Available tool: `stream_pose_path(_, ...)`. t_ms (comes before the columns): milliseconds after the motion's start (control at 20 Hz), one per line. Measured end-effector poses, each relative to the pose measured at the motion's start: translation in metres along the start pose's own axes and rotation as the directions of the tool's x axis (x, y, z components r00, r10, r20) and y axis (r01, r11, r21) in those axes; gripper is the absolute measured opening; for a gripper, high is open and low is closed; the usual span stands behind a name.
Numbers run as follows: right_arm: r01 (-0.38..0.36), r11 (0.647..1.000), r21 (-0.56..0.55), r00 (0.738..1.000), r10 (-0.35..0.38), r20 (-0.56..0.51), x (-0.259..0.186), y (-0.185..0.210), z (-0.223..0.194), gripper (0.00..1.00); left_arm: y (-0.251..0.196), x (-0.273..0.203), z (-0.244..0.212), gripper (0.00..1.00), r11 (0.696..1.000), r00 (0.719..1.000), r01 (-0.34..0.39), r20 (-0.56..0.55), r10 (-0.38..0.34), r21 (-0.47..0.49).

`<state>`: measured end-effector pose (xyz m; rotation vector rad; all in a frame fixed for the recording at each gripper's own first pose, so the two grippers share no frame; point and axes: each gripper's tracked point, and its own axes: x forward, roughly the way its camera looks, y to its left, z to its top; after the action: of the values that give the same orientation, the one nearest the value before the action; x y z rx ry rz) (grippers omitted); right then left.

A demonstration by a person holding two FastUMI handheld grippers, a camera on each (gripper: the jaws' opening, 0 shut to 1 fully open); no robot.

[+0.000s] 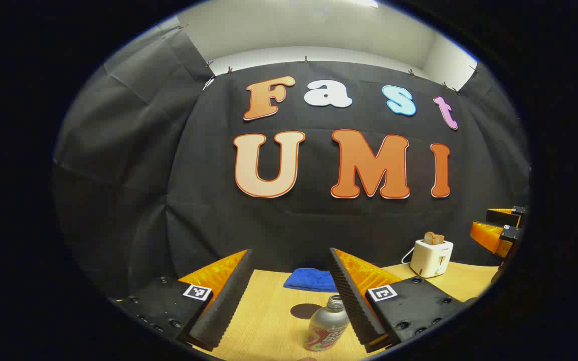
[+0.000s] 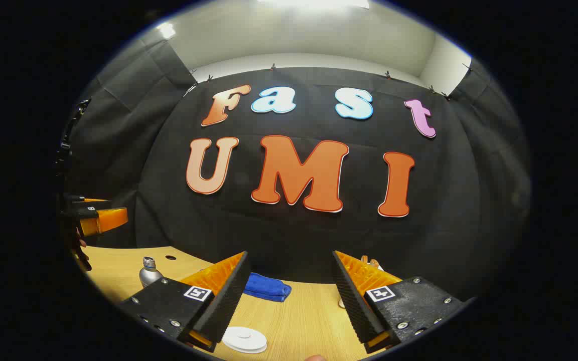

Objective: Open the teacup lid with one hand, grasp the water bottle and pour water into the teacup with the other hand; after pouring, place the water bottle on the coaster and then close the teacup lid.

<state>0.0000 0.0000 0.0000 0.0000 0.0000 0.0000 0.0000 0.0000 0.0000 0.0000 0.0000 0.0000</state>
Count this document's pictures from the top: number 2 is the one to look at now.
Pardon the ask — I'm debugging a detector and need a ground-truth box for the white teacup lid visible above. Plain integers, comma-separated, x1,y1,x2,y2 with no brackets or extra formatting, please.
222,326,267,350

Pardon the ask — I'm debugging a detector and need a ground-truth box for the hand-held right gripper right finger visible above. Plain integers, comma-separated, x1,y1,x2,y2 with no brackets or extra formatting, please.
332,250,470,354

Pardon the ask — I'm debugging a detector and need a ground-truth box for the ceiling light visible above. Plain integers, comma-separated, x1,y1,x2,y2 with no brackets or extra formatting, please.
256,0,371,11

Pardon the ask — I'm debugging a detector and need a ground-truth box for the white toaster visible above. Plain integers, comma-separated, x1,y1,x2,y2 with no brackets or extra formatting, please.
338,263,386,308

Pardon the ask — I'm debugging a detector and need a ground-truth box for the blue folded towel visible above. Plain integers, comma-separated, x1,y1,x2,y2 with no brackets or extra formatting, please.
242,272,293,303

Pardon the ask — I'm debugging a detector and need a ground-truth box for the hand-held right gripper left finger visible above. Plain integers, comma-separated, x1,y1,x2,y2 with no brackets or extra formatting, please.
117,251,252,353

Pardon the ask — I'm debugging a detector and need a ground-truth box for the silver water bottle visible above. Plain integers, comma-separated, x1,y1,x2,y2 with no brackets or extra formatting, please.
139,256,165,288

